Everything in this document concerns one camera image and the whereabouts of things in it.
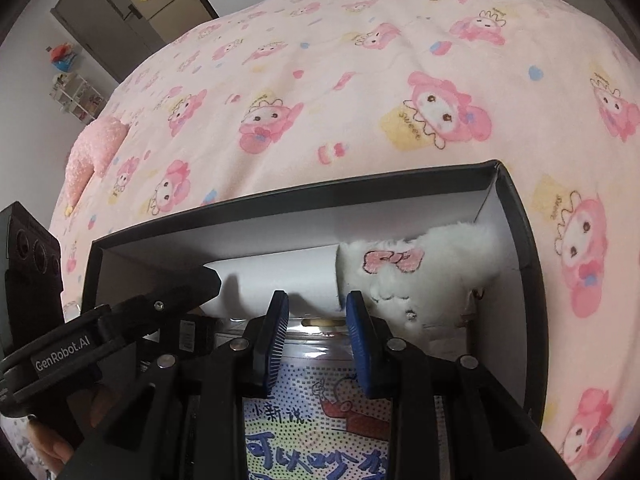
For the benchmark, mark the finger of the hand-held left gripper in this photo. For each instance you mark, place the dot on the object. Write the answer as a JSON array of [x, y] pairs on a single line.
[[175, 290]]

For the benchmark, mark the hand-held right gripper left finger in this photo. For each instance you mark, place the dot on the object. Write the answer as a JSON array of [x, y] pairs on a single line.
[[275, 340]]

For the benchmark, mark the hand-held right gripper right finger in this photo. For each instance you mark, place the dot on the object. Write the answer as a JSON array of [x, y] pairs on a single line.
[[360, 345]]

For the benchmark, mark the printed plastic craft bag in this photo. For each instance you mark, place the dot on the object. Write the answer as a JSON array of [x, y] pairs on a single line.
[[320, 410]]

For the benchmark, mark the white plush with pink bow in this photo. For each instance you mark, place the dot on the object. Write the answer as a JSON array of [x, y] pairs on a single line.
[[450, 270]]

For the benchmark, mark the black cardboard container box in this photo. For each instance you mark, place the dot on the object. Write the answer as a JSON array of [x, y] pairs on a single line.
[[525, 260]]

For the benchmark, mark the person's left hand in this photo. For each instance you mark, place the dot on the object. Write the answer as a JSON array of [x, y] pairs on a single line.
[[50, 447]]

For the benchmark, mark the pink plush pillow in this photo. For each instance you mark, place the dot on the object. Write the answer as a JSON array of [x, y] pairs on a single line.
[[95, 155]]

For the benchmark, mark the white shelf rack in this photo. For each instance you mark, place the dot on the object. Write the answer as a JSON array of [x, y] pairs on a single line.
[[75, 95]]

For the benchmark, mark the red and blue toy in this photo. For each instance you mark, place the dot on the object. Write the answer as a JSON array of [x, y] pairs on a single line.
[[64, 57]]

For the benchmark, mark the grey door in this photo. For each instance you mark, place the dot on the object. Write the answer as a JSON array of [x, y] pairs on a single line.
[[100, 10]]

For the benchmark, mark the pink cartoon printed blanket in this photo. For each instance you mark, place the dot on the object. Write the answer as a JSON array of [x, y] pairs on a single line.
[[400, 35]]

